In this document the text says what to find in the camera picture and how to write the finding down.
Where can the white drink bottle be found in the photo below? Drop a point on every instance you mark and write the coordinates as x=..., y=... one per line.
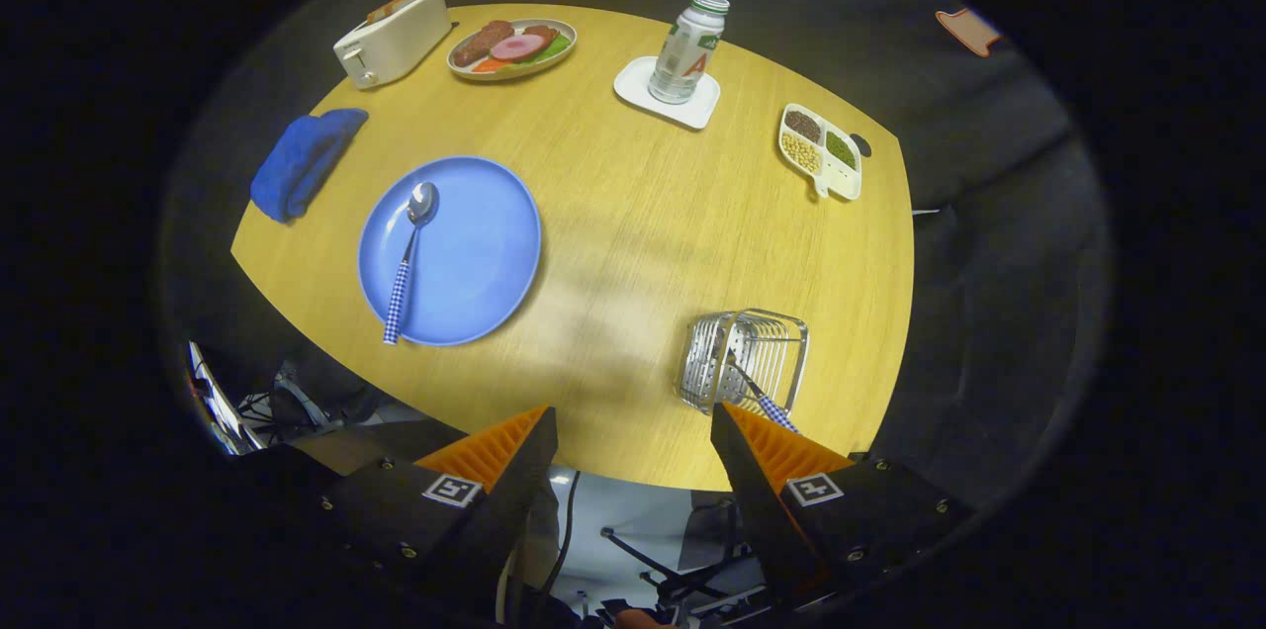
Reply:
x=687, y=55

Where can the blue folded towel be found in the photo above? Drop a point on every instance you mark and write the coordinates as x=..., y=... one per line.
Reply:
x=297, y=164

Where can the white divided bean dish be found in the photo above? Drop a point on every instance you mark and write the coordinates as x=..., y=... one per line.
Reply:
x=841, y=179

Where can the green lettuce leaf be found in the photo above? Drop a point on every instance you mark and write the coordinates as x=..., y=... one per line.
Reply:
x=554, y=48

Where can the black stand legs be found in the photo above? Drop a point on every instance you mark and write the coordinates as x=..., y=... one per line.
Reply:
x=653, y=560

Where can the beige oval food plate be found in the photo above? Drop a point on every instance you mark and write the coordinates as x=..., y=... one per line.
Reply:
x=465, y=70

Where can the white square coaster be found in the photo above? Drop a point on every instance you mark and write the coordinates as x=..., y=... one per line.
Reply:
x=638, y=90

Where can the pink ham slice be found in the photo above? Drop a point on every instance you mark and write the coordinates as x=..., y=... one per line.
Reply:
x=517, y=47

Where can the white-edged screen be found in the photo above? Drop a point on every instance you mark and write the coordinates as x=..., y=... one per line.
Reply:
x=223, y=406

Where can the brown meat piece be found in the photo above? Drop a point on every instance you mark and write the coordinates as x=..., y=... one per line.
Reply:
x=542, y=32
x=480, y=44

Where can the black table grommet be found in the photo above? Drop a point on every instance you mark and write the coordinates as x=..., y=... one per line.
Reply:
x=860, y=146

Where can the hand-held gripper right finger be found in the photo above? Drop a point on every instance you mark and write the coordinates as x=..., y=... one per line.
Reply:
x=762, y=510

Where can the white toaster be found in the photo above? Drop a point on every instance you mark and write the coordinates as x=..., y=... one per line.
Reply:
x=396, y=41

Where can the orange carrot slice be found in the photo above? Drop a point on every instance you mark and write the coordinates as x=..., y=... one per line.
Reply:
x=490, y=65

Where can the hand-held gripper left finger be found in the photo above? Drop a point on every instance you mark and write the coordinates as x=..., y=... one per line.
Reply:
x=504, y=520

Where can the blue round plate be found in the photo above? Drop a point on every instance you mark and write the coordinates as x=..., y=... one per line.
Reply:
x=475, y=253

